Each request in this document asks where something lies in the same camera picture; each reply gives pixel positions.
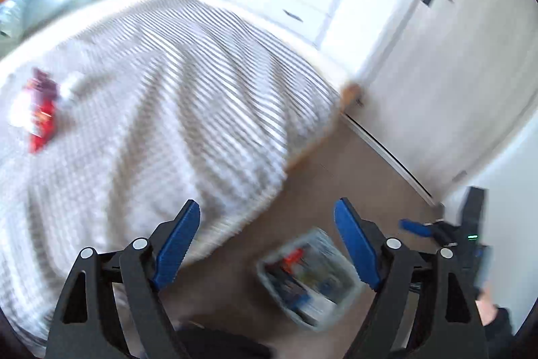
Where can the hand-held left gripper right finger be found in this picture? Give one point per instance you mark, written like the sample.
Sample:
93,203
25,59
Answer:
357,245

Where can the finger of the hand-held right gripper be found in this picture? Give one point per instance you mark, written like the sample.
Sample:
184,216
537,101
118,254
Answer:
414,227

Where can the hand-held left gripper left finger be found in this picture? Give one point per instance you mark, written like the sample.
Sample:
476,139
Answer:
176,245

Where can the red white packet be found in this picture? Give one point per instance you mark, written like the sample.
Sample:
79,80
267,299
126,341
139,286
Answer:
293,260

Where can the waste bin with plastic liner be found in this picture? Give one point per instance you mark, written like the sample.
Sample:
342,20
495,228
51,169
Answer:
273,283

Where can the red snack packet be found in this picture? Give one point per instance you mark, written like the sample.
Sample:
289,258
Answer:
42,123

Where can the maroon snack bag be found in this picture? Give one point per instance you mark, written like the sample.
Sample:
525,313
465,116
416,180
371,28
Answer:
44,83

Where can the person's right forearm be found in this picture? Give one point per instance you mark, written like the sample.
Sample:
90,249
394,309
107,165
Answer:
502,327

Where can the person's right hand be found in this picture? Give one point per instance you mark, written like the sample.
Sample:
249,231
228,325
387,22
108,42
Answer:
486,306

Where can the person's left leg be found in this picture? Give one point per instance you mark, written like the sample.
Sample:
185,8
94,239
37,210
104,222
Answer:
218,346

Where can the beige door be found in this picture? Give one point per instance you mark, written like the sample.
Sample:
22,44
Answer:
441,90

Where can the checked blanket with lace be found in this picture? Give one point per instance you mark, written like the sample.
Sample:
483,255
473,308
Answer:
168,111

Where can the cream mattress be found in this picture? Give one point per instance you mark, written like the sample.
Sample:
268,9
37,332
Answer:
294,47

